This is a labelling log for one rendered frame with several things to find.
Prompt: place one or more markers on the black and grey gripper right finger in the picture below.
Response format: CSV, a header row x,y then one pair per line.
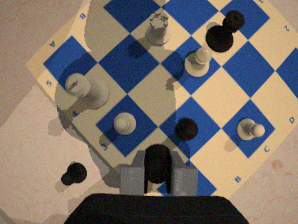
x,y
183,182

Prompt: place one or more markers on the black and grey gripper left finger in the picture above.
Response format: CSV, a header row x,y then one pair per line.
x,y
134,177

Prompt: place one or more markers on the white chess rook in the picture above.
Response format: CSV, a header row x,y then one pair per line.
x,y
158,32

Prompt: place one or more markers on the white pawn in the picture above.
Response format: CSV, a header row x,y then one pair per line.
x,y
125,122
247,129

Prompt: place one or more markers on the blue and cream chessboard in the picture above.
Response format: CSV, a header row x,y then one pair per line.
x,y
257,79

